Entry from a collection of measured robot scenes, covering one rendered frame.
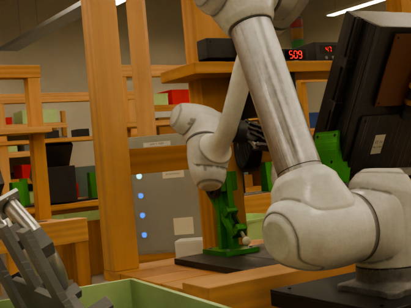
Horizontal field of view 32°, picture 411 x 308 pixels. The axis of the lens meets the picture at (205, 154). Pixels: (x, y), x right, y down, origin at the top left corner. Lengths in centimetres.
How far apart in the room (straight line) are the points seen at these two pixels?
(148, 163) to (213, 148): 50
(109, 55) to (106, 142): 28
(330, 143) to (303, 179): 88
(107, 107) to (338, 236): 109
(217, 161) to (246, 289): 39
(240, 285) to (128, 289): 32
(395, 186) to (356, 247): 18
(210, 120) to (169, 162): 41
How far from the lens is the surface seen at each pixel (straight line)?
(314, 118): 772
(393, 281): 161
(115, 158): 232
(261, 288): 187
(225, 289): 181
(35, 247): 105
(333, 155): 232
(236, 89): 195
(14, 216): 125
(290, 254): 144
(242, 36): 163
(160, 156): 248
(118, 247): 232
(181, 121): 211
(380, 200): 156
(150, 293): 155
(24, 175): 1171
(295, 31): 280
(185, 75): 240
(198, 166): 204
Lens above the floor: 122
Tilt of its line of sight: level
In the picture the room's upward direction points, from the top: 5 degrees counter-clockwise
